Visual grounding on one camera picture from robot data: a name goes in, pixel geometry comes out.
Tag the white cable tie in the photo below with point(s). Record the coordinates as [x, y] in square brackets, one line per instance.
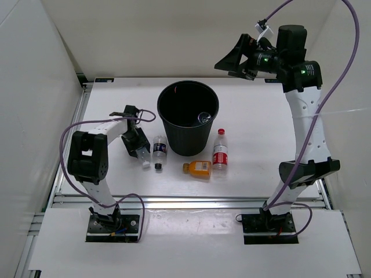
[331, 113]

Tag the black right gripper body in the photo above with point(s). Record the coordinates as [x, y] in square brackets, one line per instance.
[260, 61]

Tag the black plastic bin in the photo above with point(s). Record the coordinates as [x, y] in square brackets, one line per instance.
[178, 106]

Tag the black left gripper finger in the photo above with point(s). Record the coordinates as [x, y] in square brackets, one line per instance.
[131, 146]
[143, 140]

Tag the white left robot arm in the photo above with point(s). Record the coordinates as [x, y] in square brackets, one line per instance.
[88, 157]

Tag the clear bottle dark label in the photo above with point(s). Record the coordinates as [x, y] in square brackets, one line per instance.
[159, 152]

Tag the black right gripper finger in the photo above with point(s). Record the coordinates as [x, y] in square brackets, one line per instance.
[248, 74]
[232, 60]

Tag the clear unlabelled plastic bottle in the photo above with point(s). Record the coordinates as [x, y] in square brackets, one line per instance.
[203, 117]

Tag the orange juice bottle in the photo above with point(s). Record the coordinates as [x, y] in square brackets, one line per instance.
[198, 169]

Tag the aluminium left frame rail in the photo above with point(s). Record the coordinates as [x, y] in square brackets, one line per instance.
[77, 116]

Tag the aluminium front frame rail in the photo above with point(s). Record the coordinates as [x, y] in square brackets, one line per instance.
[158, 203]

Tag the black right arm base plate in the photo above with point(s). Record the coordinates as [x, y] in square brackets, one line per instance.
[260, 229]

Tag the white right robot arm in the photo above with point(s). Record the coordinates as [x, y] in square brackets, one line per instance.
[301, 82]

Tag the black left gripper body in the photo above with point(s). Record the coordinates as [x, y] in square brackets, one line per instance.
[134, 136]

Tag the clear bottle red label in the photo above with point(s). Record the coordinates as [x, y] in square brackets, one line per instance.
[220, 154]

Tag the aluminium frame rail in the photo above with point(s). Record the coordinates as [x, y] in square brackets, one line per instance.
[158, 203]
[77, 116]

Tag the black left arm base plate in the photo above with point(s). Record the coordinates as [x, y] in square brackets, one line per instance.
[125, 231]

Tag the clear bottle blue label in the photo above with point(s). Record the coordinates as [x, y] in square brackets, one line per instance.
[144, 157]

